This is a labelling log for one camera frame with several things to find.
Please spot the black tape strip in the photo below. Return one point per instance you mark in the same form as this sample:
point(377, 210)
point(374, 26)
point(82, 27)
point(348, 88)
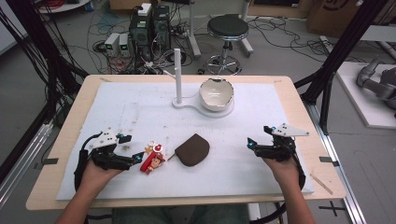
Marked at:
point(49, 161)
point(328, 160)

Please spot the thin wooden stick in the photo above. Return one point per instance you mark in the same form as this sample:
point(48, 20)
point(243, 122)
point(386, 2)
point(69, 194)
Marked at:
point(321, 184)

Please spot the white desk leg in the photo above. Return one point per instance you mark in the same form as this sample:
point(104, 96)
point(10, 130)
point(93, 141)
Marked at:
point(246, 43)
point(193, 34)

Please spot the black round stool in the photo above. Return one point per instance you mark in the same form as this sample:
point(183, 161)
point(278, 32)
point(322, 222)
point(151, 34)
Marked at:
point(228, 27)

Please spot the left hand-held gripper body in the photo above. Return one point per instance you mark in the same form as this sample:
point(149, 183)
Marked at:
point(104, 151)

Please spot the brown pouch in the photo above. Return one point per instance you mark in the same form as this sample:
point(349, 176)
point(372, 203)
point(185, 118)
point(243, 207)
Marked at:
point(193, 151)

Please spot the person's left hand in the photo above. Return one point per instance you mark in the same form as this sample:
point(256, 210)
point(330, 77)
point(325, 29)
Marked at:
point(98, 175)

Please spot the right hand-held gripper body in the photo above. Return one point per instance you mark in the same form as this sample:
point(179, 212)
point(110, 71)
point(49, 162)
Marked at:
point(281, 144)

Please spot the black tape cross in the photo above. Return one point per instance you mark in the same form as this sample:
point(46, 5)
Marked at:
point(332, 208)

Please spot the white stand with pole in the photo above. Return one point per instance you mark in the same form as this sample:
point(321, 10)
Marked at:
point(177, 77)

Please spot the aluminium rail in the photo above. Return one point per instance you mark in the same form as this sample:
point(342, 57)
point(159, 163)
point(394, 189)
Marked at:
point(339, 174)
point(21, 158)

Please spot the person's right hand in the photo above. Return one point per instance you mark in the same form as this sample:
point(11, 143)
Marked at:
point(285, 171)

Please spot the cardboard box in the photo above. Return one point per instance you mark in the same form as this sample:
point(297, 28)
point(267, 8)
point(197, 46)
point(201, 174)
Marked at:
point(336, 18)

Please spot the white box on computer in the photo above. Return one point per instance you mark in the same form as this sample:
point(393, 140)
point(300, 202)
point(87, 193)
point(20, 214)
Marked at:
point(144, 9)

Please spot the white ceramic bowl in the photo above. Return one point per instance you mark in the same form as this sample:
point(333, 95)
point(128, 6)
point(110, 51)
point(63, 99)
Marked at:
point(215, 93)

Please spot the grey power supply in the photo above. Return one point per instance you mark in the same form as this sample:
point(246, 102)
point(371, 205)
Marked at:
point(112, 43)
point(124, 44)

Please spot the white platform board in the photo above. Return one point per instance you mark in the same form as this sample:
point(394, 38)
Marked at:
point(361, 102)

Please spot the black computer tower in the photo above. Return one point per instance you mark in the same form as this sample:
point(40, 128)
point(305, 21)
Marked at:
point(161, 25)
point(140, 34)

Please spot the white foam mat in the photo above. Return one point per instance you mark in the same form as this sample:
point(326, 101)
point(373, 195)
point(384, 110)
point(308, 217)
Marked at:
point(233, 174)

